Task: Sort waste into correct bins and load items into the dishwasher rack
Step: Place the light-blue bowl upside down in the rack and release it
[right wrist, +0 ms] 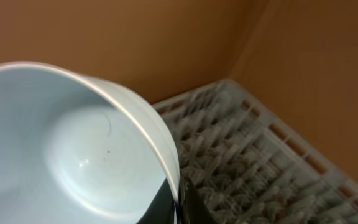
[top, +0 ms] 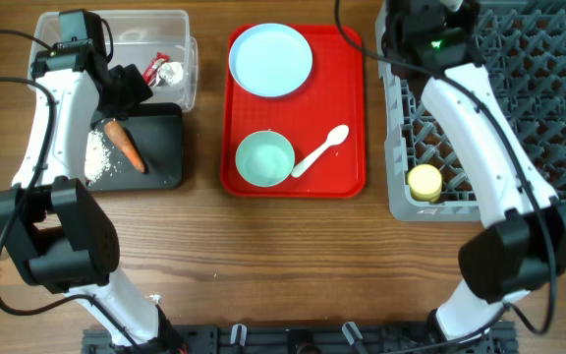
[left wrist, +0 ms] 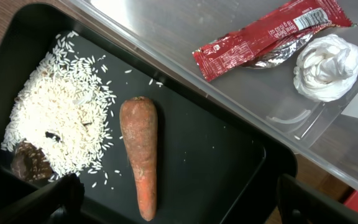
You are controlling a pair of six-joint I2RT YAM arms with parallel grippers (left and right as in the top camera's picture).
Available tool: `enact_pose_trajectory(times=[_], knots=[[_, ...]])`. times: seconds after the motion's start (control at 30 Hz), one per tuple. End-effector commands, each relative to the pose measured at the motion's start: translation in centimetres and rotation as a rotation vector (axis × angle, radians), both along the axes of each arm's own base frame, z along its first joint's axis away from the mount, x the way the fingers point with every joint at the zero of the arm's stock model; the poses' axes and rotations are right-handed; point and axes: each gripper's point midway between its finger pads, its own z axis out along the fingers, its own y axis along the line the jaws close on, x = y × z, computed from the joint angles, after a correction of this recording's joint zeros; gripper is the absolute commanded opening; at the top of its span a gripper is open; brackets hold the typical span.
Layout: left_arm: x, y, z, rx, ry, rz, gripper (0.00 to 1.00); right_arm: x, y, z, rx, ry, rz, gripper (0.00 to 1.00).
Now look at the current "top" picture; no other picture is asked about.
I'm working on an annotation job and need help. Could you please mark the red snack wrapper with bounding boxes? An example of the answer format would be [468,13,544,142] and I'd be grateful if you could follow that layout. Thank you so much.
[142,52,170,87]

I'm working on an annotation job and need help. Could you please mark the orange carrot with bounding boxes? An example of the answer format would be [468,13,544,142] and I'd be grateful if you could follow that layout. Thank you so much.
[104,121,145,173]

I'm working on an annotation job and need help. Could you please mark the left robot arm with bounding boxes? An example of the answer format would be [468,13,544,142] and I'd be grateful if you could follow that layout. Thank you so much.
[0,9,185,353]

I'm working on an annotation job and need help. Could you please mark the mint green bowl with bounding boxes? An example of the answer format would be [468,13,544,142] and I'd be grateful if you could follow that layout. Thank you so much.
[235,131,296,188]

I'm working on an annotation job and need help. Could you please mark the left black cable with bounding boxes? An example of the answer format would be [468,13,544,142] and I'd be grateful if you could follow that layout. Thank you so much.
[0,18,132,350]

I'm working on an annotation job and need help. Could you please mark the white tissue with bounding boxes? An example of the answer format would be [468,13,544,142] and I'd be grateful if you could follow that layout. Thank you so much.
[157,61,184,87]

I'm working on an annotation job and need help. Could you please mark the red serving tray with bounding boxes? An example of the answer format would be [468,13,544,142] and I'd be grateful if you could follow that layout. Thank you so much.
[220,25,366,199]

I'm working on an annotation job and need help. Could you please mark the clear plastic storage bin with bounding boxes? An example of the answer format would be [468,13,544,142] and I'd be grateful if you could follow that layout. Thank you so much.
[27,9,199,113]

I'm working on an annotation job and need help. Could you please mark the grey dishwasher rack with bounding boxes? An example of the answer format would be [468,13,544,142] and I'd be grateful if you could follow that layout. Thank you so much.
[378,1,566,221]

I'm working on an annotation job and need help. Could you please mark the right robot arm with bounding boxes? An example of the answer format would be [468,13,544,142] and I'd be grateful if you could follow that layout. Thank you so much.
[380,1,566,345]

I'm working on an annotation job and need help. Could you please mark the cooked rice leftovers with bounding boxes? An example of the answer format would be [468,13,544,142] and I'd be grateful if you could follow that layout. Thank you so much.
[85,130,110,184]

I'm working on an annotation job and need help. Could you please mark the yellow plastic cup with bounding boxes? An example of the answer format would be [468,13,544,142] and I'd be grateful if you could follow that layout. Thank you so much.
[406,164,442,203]

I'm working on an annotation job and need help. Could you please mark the white plastic spoon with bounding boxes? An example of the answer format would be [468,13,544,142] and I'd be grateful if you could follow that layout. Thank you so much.
[291,125,350,178]

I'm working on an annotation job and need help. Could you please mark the black rectangular tray bin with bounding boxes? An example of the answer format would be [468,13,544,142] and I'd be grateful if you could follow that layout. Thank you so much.
[87,103,183,193]

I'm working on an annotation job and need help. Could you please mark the light blue plate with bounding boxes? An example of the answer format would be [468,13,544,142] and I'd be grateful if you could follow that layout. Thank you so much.
[228,23,313,98]

